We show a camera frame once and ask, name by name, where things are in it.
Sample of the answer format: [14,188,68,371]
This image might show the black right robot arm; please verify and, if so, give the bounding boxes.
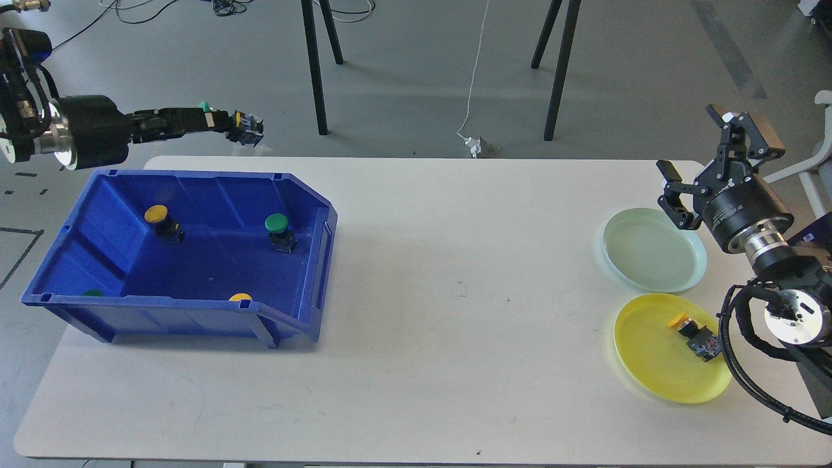
[656,104,831,436]

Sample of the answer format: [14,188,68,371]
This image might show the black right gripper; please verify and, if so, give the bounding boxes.
[656,104,794,253]

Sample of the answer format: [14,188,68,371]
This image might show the white office chair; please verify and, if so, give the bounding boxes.
[764,90,831,219]

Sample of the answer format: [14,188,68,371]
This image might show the black floor cables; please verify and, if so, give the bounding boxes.
[39,0,378,53]

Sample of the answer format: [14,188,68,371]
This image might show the yellow button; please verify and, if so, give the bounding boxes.
[144,204,185,244]
[668,311,723,362]

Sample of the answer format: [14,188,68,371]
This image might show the yellow plate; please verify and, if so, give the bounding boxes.
[613,293,732,405]

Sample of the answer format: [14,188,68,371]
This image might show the pale green plate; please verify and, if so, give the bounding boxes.
[601,207,708,294]

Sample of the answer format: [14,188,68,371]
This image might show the blue plastic bin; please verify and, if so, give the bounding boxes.
[21,170,337,349]

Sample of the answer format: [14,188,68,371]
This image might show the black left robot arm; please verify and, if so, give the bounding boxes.
[1,29,264,171]

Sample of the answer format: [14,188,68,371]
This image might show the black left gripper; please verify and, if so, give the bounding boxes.
[58,95,264,171]

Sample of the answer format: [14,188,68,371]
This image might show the black tripod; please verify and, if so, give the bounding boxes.
[301,0,345,135]
[530,1,582,142]

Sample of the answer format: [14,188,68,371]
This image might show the black tripod left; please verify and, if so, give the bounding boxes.
[301,0,345,135]

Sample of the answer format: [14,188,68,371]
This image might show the white cable with plug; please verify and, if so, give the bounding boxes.
[457,0,498,159]

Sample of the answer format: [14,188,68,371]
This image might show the green button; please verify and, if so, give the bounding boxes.
[199,101,264,148]
[264,213,298,254]

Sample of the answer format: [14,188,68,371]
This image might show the black tripod right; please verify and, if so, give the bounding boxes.
[530,1,582,142]

